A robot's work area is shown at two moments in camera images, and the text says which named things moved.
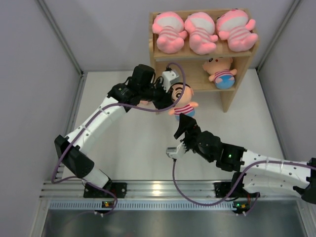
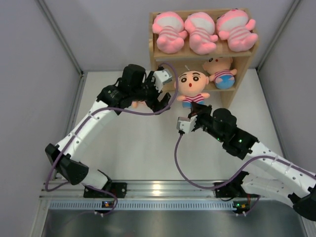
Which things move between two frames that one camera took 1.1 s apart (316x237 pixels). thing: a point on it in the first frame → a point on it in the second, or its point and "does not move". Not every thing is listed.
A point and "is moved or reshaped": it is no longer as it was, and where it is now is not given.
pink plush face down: x=201 y=25 does not move
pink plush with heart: x=170 y=25 does not move
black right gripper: x=186 y=123 → x=199 y=110
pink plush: x=234 y=25 does not move
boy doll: x=185 y=105 is moved or reshaped
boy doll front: x=223 y=76 does not move
